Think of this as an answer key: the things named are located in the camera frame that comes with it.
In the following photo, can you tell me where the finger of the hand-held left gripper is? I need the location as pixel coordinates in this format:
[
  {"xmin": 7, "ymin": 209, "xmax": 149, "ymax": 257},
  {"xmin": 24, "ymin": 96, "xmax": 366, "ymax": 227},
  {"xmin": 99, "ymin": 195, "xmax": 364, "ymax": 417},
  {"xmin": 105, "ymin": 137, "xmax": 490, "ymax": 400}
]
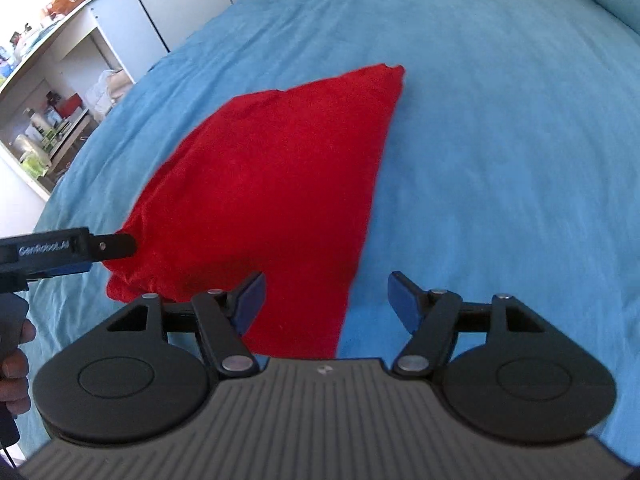
[{"xmin": 89, "ymin": 233, "xmax": 138, "ymax": 263}]

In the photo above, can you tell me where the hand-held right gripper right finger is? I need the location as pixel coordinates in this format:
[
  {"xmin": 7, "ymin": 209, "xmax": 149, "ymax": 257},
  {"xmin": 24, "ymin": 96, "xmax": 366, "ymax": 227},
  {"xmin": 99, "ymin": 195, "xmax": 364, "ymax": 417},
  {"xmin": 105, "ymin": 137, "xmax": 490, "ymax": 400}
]
[{"xmin": 387, "ymin": 271, "xmax": 547, "ymax": 377}]

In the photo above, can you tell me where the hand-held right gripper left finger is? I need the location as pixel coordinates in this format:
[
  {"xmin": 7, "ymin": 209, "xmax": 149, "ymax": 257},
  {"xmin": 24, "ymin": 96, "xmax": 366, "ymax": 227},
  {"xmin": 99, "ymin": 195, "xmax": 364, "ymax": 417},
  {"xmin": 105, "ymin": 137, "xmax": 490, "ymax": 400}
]
[{"xmin": 105, "ymin": 271, "xmax": 268, "ymax": 377}]

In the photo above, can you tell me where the red long-sleeved sweater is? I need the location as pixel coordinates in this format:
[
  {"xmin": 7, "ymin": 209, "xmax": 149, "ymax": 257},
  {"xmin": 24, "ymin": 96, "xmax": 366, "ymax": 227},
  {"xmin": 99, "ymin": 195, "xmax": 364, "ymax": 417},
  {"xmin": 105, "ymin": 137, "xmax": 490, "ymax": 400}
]
[{"xmin": 105, "ymin": 63, "xmax": 406, "ymax": 361}]

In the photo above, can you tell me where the person's left hand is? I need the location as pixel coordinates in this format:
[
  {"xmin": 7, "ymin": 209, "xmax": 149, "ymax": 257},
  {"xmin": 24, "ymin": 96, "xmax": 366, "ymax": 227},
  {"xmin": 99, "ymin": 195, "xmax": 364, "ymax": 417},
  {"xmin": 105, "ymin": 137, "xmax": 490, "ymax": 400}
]
[{"xmin": 0, "ymin": 317, "xmax": 38, "ymax": 413}]

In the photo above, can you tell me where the green packet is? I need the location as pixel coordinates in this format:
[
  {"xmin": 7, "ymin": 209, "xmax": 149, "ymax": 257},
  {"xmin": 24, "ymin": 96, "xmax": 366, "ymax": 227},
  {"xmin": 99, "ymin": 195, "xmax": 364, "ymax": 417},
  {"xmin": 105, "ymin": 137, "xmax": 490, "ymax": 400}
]
[{"xmin": 19, "ymin": 151, "xmax": 52, "ymax": 179}]

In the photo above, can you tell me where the red box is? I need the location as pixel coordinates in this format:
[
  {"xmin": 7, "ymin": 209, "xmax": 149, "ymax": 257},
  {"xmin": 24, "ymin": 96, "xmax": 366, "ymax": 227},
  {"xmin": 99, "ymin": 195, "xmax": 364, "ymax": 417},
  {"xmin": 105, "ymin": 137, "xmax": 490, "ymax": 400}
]
[{"xmin": 59, "ymin": 94, "xmax": 84, "ymax": 119}]

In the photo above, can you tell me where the cream tote bag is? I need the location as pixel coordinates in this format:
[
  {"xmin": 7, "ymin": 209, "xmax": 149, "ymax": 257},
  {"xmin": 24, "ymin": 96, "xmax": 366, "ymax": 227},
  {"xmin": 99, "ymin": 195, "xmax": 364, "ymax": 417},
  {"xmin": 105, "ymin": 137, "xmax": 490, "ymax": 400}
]
[{"xmin": 102, "ymin": 69, "xmax": 135, "ymax": 106}]

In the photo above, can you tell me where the bed with blue sheet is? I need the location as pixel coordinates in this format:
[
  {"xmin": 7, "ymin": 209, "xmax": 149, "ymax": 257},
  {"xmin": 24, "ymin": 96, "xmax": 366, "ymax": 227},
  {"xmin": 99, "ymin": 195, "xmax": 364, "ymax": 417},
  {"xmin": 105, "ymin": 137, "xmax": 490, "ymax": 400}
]
[{"xmin": 20, "ymin": 0, "xmax": 640, "ymax": 463}]

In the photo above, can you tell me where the white shelf unit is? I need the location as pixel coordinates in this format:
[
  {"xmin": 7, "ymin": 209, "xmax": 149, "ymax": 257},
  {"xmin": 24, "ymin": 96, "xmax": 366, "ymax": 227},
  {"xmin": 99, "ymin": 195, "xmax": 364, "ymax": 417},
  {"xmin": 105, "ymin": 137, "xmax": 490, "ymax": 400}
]
[{"xmin": 0, "ymin": 0, "xmax": 172, "ymax": 202}]

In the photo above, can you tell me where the brown teddy bear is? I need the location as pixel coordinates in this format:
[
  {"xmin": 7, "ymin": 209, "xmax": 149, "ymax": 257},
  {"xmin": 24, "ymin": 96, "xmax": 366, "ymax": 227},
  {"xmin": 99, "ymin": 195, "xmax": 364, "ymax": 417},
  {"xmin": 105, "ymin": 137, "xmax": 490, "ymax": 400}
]
[{"xmin": 46, "ymin": 0, "xmax": 85, "ymax": 20}]

